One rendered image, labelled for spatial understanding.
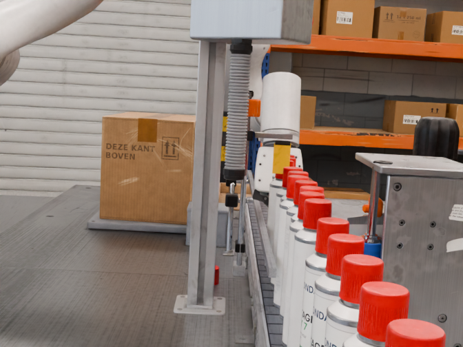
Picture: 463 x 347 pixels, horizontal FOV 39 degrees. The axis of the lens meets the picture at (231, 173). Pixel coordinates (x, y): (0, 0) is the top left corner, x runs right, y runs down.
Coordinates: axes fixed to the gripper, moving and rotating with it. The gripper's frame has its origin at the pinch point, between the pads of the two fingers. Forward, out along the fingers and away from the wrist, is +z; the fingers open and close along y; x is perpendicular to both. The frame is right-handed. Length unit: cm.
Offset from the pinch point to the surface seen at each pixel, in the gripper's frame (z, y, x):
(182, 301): 18.2, -17.8, -17.8
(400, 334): 21, -1, -98
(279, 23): -21, -5, -49
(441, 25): -204, 149, 324
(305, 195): 5, -1, -54
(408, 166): 4, 7, -70
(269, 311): 19.2, -3.6, -34.4
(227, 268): 10.4, -9.9, 4.6
